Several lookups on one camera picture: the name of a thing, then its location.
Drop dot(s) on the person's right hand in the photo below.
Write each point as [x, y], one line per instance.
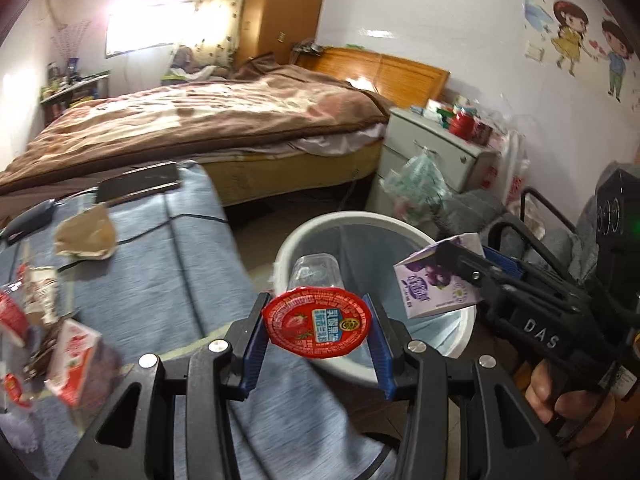
[574, 406]

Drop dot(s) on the red strawberry yogurt cup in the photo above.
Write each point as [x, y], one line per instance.
[317, 323]

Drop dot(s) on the crushed patterned paper cup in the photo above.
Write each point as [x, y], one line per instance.
[40, 292]

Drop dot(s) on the clear bottle red label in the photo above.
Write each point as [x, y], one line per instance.
[14, 351]

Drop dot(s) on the crumpled beige paper bag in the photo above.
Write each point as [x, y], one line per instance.
[89, 235]

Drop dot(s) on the strawberry milk carton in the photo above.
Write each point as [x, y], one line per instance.
[71, 361]

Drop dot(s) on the blue plaid tablecloth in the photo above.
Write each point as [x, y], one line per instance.
[174, 283]

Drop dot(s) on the dark blue glasses case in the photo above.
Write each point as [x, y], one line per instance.
[29, 221]

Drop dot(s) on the bed with brown blanket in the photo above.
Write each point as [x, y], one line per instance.
[265, 102]

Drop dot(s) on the brown snack wrapper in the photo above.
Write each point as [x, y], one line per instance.
[38, 363]

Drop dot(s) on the cartoon couple wall sticker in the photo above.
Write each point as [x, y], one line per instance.
[581, 38]

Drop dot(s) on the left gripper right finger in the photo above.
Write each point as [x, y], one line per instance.
[500, 435]

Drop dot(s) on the cluttered wall shelf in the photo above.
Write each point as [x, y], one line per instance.
[67, 89]

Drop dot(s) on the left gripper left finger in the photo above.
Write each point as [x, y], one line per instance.
[133, 436]

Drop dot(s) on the black smartphone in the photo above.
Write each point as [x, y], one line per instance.
[138, 183]

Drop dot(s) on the teddy bear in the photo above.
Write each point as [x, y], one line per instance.
[184, 68]

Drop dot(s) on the green plastic bag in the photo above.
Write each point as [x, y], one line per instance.
[417, 189]

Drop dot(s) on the wooden headboard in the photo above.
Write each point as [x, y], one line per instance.
[402, 81]

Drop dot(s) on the floral curtain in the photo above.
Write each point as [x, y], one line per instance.
[217, 31]

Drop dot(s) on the white trash bin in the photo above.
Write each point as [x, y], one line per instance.
[367, 246]

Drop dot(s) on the wooden wardrobe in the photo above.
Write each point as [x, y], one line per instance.
[275, 26]

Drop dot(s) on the vase with twigs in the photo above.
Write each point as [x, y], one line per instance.
[67, 41]

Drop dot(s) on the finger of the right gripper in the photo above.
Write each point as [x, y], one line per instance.
[513, 240]
[458, 260]

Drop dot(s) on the white bedside cabinet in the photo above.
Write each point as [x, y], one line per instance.
[463, 165]

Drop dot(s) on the purple grape milk carton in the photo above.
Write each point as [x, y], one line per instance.
[428, 287]

